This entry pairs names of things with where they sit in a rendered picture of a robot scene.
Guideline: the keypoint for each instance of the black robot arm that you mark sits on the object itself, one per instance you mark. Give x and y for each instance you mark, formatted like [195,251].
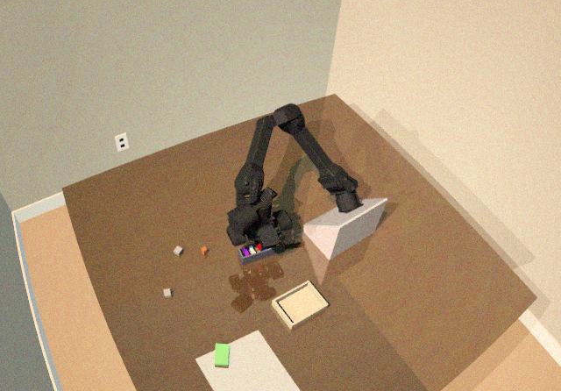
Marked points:
[250,178]

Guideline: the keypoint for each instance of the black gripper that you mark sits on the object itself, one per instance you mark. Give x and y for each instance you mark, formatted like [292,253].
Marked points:
[281,218]

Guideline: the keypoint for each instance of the light green rectangular block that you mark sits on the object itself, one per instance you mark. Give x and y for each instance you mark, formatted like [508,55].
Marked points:
[222,355]

